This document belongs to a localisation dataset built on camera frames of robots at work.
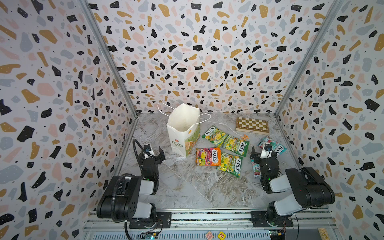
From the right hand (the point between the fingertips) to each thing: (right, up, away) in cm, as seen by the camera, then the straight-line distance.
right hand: (261, 144), depth 89 cm
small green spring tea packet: (-26, +5, +17) cm, 31 cm away
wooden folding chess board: (+2, +12, +24) cm, 27 cm away
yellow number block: (-26, -40, -20) cm, 52 cm away
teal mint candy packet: (+14, -2, +10) cm, 17 cm away
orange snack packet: (-31, -8, +5) cm, 33 cm away
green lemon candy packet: (-12, -2, +12) cm, 17 cm away
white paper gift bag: (-48, +11, +14) cm, 51 cm away
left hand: (-65, -1, -2) cm, 65 cm away
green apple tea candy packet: (-18, -12, +3) cm, 22 cm away
